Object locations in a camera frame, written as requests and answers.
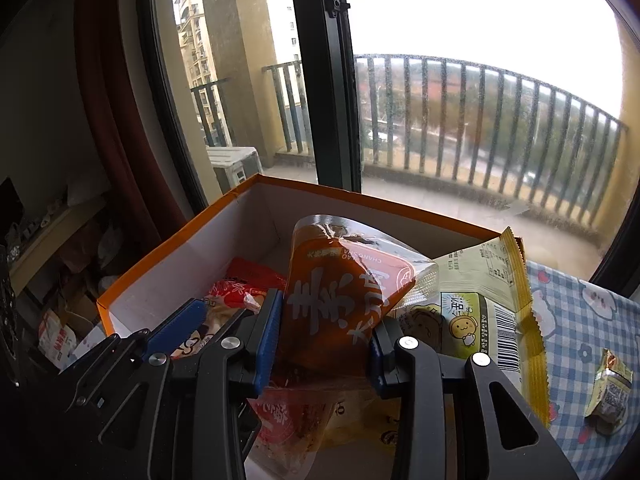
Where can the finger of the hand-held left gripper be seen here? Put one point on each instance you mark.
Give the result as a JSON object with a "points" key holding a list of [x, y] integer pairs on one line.
{"points": [[175, 327]]}

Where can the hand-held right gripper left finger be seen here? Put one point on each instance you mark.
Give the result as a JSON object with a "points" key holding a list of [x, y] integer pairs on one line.
{"points": [[270, 340]]}

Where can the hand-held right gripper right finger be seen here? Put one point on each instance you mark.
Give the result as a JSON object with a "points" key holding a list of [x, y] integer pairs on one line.
{"points": [[382, 360]]}

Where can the red and white snack packet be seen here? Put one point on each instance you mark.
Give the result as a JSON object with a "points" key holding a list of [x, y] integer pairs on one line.
{"points": [[225, 320]]}

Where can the red puffy snack packet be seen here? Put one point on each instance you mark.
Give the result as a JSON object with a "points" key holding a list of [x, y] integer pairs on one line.
{"points": [[250, 280]]}

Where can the orange-brown clear snack packet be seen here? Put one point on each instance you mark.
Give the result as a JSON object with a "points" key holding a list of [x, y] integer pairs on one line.
{"points": [[340, 300]]}

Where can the clear packet with red print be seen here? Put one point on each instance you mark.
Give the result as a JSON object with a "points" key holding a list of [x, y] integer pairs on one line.
{"points": [[290, 420]]}

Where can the orange cardboard box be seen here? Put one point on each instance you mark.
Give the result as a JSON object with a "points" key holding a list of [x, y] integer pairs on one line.
{"points": [[240, 230]]}

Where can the yellow chip bag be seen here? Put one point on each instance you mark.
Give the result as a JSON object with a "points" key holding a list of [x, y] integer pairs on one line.
{"points": [[480, 280]]}

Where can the red and white carton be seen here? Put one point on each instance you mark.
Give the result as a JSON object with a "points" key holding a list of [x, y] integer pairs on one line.
{"points": [[57, 340]]}

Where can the wooden shelf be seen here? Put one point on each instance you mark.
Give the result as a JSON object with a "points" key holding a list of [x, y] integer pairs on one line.
{"points": [[50, 230]]}

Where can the white outdoor air conditioner unit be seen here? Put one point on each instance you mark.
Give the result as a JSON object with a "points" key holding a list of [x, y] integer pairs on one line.
{"points": [[235, 165]]}

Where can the blue checked printed blanket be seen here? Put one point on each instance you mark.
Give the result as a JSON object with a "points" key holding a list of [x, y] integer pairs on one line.
{"points": [[575, 320]]}

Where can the dark red curtain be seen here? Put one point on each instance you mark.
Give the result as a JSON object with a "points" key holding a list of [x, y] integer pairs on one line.
{"points": [[115, 110]]}

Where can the small green-yellow candy packet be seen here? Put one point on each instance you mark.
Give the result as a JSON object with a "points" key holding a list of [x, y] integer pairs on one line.
{"points": [[610, 385]]}

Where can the apartment building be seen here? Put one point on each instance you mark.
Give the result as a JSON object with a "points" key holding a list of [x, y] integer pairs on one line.
{"points": [[200, 25]]}

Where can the balcony railing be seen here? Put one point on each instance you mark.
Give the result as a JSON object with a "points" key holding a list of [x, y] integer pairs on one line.
{"points": [[425, 58]]}

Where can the black window latch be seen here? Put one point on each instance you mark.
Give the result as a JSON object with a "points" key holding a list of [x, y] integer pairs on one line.
{"points": [[335, 5]]}

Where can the black window frame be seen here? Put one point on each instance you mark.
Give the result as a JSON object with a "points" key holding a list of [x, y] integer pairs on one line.
{"points": [[330, 110]]}

